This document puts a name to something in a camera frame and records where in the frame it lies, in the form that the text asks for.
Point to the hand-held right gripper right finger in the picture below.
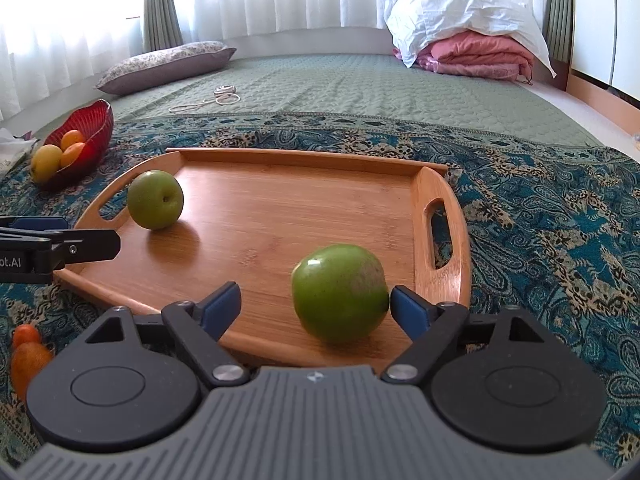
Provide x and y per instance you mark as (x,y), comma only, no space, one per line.
(407,310)

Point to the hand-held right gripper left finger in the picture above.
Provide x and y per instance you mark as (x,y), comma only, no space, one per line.
(222,306)

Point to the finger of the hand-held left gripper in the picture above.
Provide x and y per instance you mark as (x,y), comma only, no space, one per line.
(40,222)
(92,246)

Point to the large green apple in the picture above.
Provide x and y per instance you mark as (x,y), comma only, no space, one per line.
(335,295)

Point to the small green apple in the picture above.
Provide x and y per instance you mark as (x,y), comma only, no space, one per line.
(155,200)

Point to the wooden tray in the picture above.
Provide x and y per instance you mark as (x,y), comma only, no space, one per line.
(280,210)

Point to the yellow lemon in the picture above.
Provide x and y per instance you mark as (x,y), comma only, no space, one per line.
(46,162)

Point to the white cloth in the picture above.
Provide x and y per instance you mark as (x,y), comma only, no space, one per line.
(12,152)

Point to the red glass bowl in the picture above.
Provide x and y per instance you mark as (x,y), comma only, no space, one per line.
(97,125)

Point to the teal paisley blanket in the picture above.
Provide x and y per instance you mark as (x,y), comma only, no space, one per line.
(540,220)

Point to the floral pillow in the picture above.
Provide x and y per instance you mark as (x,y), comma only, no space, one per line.
(165,65)

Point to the green quilted mat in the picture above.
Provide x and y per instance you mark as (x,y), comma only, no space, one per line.
(350,90)

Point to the green curtain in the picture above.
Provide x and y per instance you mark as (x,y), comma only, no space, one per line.
(557,15)
(161,5)

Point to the folded pink blanket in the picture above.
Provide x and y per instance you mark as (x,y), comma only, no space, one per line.
(475,57)

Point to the clear plastic bag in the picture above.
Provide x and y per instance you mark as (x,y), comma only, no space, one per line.
(636,141)

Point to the white pillow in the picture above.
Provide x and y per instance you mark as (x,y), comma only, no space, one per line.
(460,10)

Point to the white wardrobe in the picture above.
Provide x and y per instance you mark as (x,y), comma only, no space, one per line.
(600,20)

